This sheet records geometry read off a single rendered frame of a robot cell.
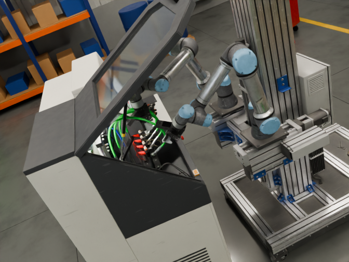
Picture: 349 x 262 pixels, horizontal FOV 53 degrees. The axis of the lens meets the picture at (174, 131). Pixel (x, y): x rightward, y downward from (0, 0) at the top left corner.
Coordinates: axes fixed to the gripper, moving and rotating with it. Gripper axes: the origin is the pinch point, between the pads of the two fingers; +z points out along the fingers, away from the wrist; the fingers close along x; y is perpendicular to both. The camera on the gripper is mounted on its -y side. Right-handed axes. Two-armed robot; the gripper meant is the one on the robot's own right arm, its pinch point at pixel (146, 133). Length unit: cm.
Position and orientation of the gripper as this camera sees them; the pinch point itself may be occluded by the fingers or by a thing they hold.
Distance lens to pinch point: 224.9
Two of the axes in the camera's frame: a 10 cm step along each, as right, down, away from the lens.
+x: -2.5, -4.6, 8.5
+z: 2.9, 8.0, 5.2
